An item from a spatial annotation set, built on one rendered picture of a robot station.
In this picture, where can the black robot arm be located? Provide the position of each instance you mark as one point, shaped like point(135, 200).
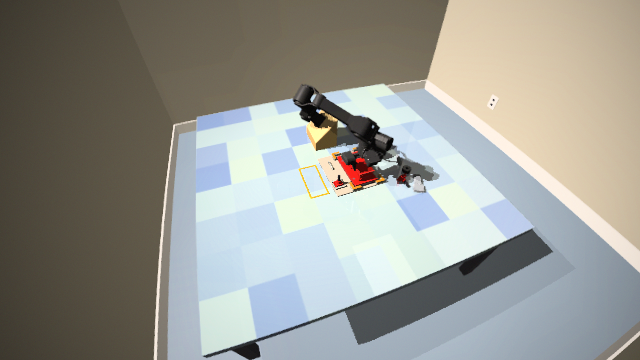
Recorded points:
point(360, 126)

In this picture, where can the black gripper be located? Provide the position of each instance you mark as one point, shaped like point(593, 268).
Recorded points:
point(350, 159)

